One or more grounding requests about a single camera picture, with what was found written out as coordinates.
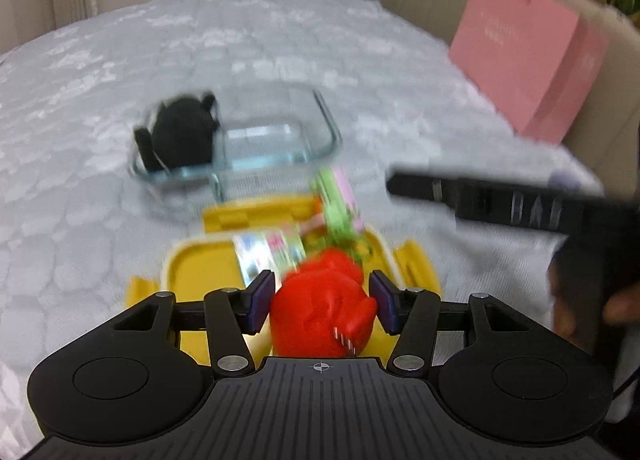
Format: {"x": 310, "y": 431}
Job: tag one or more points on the pink paper bag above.
{"x": 520, "y": 54}

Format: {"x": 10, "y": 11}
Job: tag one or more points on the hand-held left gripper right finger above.
{"x": 384, "y": 305}

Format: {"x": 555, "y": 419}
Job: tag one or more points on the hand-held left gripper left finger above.
{"x": 262, "y": 305}

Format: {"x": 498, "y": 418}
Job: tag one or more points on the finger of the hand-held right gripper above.
{"x": 420, "y": 190}

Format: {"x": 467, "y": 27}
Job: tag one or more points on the yellow container lid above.
{"x": 200, "y": 260}

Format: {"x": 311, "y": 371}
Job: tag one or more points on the red plush toy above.
{"x": 320, "y": 305}

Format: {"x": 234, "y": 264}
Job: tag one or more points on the green and pink toy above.
{"x": 340, "y": 210}

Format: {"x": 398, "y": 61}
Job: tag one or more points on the clear glass container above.
{"x": 280, "y": 139}

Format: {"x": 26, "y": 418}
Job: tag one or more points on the shiny colourful packet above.
{"x": 267, "y": 252}

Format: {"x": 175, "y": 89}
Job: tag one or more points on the black plush toy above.
{"x": 182, "y": 132}

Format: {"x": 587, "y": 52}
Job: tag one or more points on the person's right hand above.
{"x": 625, "y": 307}

